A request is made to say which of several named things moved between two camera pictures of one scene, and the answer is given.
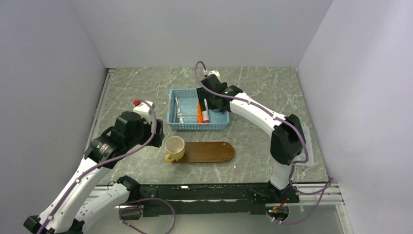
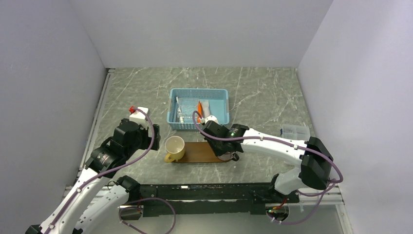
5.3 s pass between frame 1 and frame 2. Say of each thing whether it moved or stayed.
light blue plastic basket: stayed
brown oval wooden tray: stayed
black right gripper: moved
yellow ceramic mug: stayed
